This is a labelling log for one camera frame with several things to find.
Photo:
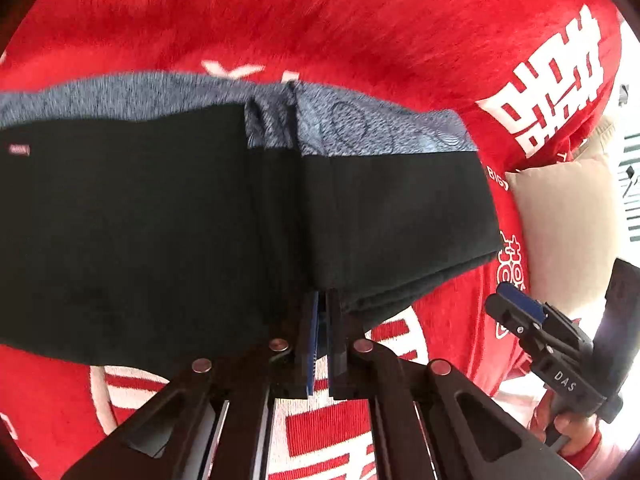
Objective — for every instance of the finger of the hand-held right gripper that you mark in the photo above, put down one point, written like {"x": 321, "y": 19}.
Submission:
{"x": 520, "y": 327}
{"x": 522, "y": 305}

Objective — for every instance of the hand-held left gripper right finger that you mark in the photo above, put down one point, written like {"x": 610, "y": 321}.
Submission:
{"x": 337, "y": 355}

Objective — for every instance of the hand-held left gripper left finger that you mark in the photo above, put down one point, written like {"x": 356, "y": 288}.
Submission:
{"x": 312, "y": 360}

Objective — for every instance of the black pants with blue trim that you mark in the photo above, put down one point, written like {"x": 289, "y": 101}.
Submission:
{"x": 150, "y": 220}

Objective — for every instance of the person's right hand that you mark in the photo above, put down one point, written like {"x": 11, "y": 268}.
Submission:
{"x": 575, "y": 430}

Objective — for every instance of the beige pillow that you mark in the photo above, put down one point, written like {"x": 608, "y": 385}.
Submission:
{"x": 565, "y": 220}

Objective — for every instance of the white slatted panel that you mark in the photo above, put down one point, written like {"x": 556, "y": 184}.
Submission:
{"x": 631, "y": 195}

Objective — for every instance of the red printed blanket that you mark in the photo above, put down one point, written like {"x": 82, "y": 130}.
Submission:
{"x": 300, "y": 20}

